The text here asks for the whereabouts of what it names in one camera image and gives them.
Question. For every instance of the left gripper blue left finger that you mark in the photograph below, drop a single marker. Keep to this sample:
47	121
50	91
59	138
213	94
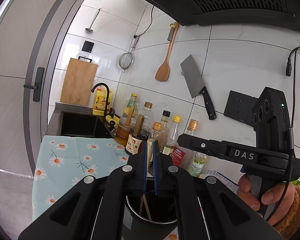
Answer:
144	152

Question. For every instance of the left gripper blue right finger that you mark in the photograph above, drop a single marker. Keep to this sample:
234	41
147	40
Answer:
157	168

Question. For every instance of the wooden chopstick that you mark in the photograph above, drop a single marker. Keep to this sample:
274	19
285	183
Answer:
141	205
146	206

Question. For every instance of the brown fuzzy sleeve forearm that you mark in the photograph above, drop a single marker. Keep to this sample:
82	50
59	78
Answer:
289	227

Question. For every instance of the kitchen cleaver knife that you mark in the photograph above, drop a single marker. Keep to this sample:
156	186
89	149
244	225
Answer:
196	85

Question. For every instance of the black kitchen sink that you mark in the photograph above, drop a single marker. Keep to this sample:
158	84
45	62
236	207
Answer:
82	125

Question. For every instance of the person's right hand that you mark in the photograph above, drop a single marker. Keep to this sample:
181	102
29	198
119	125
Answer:
272	196

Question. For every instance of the black cap sauce bottle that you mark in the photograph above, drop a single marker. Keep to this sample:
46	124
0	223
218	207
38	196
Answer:
165	130

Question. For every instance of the yellow cap vinegar bottle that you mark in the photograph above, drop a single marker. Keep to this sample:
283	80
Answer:
172	136

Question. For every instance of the dark soy sauce bottle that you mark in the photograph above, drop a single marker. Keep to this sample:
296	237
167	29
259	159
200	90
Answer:
136	136

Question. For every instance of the red label oil bottle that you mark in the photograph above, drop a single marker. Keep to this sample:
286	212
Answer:
182	152

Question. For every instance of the clear red print bag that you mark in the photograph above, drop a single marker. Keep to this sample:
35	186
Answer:
226	181

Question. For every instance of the green label oil bottle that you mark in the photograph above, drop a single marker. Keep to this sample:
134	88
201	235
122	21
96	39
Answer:
197	164

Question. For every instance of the black faucet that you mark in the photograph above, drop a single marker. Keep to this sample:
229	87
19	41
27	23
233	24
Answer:
102	97

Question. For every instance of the yellow dish soap bottle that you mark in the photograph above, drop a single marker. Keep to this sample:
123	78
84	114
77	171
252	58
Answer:
101	102

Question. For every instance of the wooden spatula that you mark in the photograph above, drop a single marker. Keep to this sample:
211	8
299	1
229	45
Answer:
163	71

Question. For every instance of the black cylindrical utensil holder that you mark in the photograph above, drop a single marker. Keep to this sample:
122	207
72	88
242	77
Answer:
163	214

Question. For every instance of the daisy print tablecloth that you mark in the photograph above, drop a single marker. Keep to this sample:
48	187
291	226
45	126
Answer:
64	161

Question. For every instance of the metal mesh strainer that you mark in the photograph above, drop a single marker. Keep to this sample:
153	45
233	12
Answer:
126	59

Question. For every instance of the wooden cutting board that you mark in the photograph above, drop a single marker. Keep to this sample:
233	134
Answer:
78	82

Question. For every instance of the metal ladle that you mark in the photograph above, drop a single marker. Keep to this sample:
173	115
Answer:
89	29

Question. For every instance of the grey door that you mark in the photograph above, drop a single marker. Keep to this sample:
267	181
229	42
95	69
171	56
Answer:
31	36

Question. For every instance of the black wall outlet panel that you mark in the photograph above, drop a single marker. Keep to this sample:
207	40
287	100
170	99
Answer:
239	106

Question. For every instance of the black wall switch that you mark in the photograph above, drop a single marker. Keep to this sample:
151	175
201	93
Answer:
87	46

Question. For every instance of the black door handle lock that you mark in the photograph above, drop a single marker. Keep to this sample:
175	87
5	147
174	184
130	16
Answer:
37	84

